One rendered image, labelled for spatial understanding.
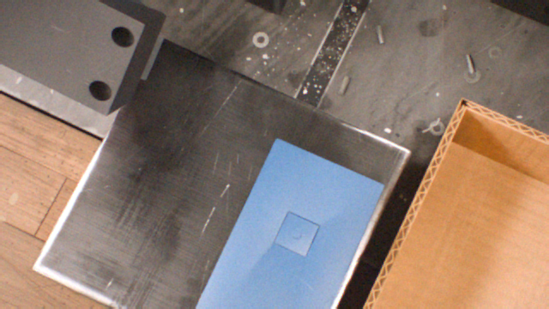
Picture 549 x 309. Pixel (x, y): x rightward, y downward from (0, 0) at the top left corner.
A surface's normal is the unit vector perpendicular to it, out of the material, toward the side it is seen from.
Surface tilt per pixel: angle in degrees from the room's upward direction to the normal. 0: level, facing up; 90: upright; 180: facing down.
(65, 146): 0
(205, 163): 0
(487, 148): 90
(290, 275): 0
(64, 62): 30
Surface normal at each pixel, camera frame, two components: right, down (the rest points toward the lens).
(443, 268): -0.02, -0.25
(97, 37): -0.17, 0.23
